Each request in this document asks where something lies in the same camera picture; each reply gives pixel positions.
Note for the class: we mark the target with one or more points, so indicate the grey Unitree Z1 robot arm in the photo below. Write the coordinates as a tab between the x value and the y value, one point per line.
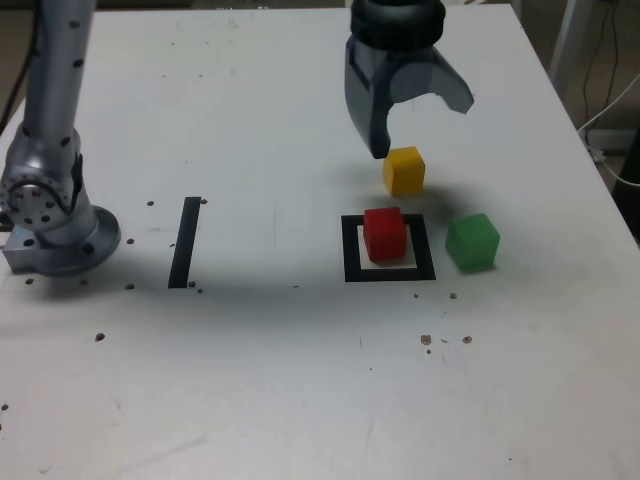
50	100

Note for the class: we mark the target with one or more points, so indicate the black tape square outline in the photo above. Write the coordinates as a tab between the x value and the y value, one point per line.
390	275

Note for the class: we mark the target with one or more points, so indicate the black tape strip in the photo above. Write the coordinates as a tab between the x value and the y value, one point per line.
184	245

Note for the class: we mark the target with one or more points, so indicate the green cube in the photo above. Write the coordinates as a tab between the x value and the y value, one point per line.
472	242

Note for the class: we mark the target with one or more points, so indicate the yellow cube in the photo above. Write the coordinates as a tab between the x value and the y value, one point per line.
404	172

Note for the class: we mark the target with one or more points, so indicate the red cube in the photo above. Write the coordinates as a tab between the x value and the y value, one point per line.
384	235

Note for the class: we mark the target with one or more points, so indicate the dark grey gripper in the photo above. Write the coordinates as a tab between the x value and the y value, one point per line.
395	59

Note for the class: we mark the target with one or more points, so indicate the white metal frame post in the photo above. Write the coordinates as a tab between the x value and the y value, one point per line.
565	35

